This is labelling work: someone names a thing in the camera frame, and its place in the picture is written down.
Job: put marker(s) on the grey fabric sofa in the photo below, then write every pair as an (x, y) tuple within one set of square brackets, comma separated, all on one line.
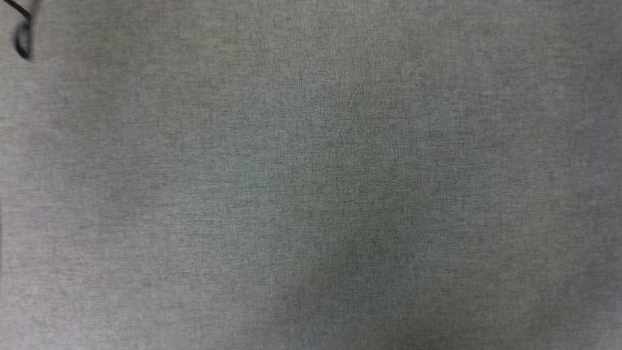
[(311, 194)]

